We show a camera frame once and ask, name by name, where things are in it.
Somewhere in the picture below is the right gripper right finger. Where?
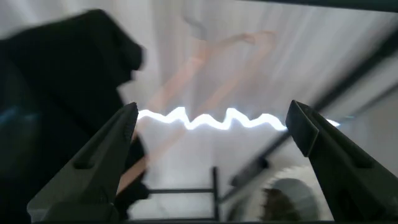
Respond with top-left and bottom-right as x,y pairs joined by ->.
285,99 -> 398,222

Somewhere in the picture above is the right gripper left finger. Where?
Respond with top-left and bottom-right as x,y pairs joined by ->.
26,101 -> 140,219

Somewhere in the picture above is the black garment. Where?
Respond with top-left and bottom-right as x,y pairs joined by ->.
0,8 -> 150,222

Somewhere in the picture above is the white laundry basket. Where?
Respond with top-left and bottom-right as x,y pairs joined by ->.
226,164 -> 335,222

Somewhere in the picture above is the black clothes rack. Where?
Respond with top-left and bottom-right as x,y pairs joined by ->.
148,0 -> 398,222

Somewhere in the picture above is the white curtain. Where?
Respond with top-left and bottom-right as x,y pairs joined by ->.
0,0 -> 398,131

